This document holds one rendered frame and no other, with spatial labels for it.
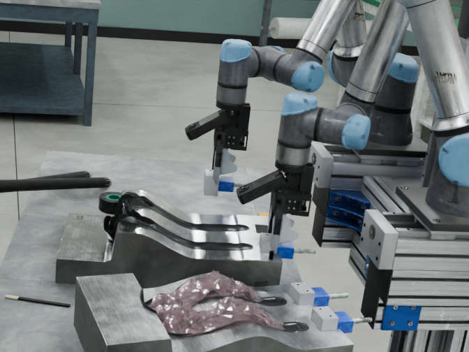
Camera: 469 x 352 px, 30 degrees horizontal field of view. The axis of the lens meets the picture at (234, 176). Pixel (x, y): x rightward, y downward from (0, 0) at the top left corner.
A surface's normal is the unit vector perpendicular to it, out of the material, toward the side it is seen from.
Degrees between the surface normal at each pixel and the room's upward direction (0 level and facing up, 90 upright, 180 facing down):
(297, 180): 90
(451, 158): 97
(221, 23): 90
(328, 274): 0
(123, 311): 0
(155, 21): 90
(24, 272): 0
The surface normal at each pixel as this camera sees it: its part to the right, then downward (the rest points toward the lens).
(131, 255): 0.07, 0.35
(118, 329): 0.11, -0.93
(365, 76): -0.37, 0.26
